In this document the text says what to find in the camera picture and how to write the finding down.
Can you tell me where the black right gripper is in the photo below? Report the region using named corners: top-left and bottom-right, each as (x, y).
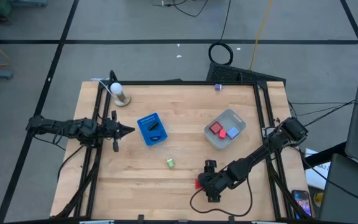
top-left (198, 159), bottom-right (231, 203)

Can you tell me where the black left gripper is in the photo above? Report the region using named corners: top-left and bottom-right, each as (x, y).
top-left (104, 110), bottom-right (135, 152)

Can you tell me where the red square block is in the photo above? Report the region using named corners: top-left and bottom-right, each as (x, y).
top-left (209, 121), bottom-right (224, 135)

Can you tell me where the lavender cube charger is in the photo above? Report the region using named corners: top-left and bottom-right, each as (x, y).
top-left (226, 126), bottom-right (240, 139)

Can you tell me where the blue slotted plastic basket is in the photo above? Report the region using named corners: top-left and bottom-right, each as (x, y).
top-left (136, 112), bottom-right (168, 147)

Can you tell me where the white light bulb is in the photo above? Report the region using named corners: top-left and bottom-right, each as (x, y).
top-left (110, 82), bottom-right (123, 96)

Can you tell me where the black smartphone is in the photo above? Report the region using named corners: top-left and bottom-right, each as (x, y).
top-left (291, 189), bottom-right (313, 220)

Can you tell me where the white paper sheet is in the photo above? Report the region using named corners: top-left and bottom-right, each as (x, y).
top-left (305, 148), bottom-right (331, 190)

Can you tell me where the black floor mat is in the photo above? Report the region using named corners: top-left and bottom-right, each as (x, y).
top-left (206, 62), bottom-right (287, 85)

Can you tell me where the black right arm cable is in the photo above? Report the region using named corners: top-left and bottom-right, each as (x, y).
top-left (190, 177), bottom-right (254, 217)

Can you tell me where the white plastic bin with handles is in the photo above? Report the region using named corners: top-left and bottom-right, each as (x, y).
top-left (204, 108), bottom-right (247, 151)

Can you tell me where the black table frame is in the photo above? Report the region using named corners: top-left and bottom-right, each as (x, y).
top-left (50, 70), bottom-right (316, 224)

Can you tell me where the black hanging cable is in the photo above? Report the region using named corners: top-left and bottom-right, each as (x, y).
top-left (208, 0), bottom-right (234, 66)

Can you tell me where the yellow hanging cable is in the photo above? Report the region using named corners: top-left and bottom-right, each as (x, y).
top-left (249, 0), bottom-right (275, 71)

